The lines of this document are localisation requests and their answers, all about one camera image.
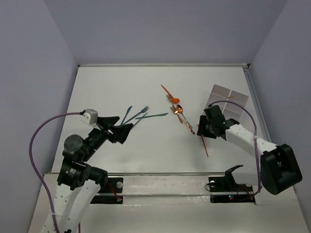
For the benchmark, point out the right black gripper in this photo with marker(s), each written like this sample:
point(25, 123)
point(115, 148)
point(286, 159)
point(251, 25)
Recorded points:
point(202, 129)

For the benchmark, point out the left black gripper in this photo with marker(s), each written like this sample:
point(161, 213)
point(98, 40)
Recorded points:
point(107, 131)

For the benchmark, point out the orange plastic fork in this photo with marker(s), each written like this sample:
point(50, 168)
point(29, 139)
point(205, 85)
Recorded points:
point(204, 144)

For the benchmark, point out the blue plastic fork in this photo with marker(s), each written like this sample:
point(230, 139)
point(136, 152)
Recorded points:
point(141, 112)

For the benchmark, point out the teal plastic fork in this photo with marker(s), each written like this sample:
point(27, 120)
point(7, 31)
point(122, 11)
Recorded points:
point(138, 120)

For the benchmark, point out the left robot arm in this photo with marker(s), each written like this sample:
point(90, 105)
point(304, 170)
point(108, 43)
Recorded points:
point(78, 182)

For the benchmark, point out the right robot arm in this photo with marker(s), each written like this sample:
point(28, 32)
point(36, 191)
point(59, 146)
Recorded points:
point(276, 167)

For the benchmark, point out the blue plastic knife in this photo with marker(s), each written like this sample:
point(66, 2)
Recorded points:
point(127, 112)

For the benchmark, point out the copper metal spoon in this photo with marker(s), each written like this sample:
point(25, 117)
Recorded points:
point(180, 110)

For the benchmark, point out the orange plastic spoon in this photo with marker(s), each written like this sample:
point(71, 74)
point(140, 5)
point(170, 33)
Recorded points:
point(175, 100)

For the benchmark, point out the orange plastic knife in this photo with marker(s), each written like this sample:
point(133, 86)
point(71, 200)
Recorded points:
point(167, 91)

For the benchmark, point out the teal plastic knife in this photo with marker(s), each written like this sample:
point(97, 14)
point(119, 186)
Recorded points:
point(149, 116)

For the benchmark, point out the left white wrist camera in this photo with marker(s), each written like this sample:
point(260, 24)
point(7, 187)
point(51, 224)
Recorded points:
point(90, 116)

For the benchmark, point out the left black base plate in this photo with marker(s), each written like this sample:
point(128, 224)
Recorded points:
point(111, 194)

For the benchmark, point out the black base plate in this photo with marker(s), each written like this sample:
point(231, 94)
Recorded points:
point(111, 194)
point(224, 191)

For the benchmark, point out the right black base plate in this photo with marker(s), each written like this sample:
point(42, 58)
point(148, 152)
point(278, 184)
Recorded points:
point(224, 191)

